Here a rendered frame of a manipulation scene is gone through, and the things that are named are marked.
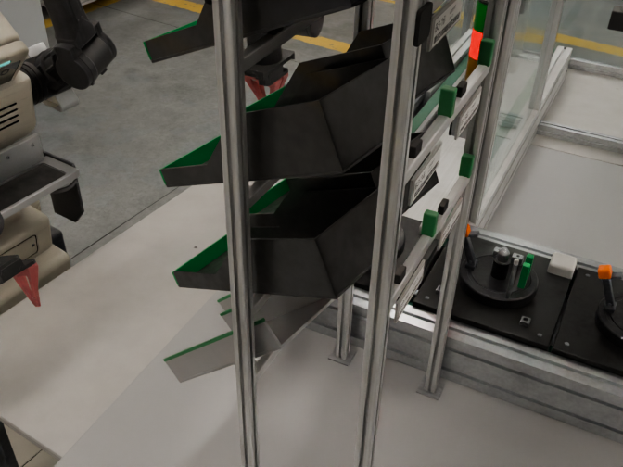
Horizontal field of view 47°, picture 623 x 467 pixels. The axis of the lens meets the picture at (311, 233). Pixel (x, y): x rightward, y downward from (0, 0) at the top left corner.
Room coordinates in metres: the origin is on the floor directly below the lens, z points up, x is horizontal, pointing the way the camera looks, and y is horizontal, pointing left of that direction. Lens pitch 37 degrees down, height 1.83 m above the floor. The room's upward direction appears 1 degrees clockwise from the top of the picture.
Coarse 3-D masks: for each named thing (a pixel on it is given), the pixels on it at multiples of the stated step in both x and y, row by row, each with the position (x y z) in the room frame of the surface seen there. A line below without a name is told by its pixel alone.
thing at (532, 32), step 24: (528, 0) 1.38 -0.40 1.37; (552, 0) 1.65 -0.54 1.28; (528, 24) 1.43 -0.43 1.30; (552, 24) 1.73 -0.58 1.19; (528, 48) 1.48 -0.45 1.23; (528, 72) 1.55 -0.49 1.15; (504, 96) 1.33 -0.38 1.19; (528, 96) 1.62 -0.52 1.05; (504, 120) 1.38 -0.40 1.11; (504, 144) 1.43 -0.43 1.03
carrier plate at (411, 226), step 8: (400, 224) 1.19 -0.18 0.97; (408, 224) 1.19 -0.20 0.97; (416, 224) 1.19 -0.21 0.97; (408, 232) 1.17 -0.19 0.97; (416, 232) 1.17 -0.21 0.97; (408, 240) 1.14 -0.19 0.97; (416, 240) 1.14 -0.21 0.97; (408, 248) 1.11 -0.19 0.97; (432, 248) 1.11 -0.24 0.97; (400, 256) 1.09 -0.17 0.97; (424, 256) 1.09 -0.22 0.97; (432, 256) 1.11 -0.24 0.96; (400, 264) 1.06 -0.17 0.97; (368, 272) 1.04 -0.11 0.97; (360, 280) 1.01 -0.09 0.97; (368, 280) 1.01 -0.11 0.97; (368, 288) 1.00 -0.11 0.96
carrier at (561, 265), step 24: (480, 240) 1.14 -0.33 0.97; (480, 264) 1.04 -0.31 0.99; (504, 264) 1.00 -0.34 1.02; (528, 264) 0.98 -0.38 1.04; (552, 264) 1.05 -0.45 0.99; (576, 264) 1.05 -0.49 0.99; (432, 288) 0.99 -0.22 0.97; (456, 288) 1.00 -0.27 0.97; (480, 288) 0.98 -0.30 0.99; (504, 288) 0.98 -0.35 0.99; (528, 288) 0.98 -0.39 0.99; (552, 288) 1.00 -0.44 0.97; (432, 312) 0.94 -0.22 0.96; (456, 312) 0.93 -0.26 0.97; (480, 312) 0.93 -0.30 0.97; (504, 312) 0.94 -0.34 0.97; (528, 312) 0.94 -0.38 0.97; (552, 312) 0.94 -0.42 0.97; (504, 336) 0.89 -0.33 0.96; (528, 336) 0.88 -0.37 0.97; (552, 336) 0.88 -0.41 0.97
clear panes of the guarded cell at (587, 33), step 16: (448, 0) 2.16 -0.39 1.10; (464, 0) 2.34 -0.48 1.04; (576, 0) 2.26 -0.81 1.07; (592, 0) 2.24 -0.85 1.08; (608, 0) 2.22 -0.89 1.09; (464, 16) 2.36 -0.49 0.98; (576, 16) 2.26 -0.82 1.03; (592, 16) 2.24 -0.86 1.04; (608, 16) 2.22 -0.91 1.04; (448, 32) 2.20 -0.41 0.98; (464, 32) 2.39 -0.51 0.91; (560, 32) 2.28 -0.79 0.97; (576, 32) 2.25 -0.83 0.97; (592, 32) 2.23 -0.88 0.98; (608, 32) 2.21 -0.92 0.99; (576, 48) 2.25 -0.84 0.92; (592, 48) 2.23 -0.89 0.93; (608, 48) 2.21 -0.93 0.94; (608, 64) 2.20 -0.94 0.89
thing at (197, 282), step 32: (320, 192) 0.76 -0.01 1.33; (352, 192) 0.73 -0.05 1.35; (288, 224) 0.79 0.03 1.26; (320, 224) 0.76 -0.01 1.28; (352, 224) 0.65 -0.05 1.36; (224, 256) 0.79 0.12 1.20; (256, 256) 0.65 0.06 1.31; (288, 256) 0.62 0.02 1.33; (320, 256) 0.60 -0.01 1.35; (352, 256) 0.63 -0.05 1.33; (224, 288) 0.68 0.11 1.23; (256, 288) 0.65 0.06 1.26; (288, 288) 0.62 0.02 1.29; (320, 288) 0.60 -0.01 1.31
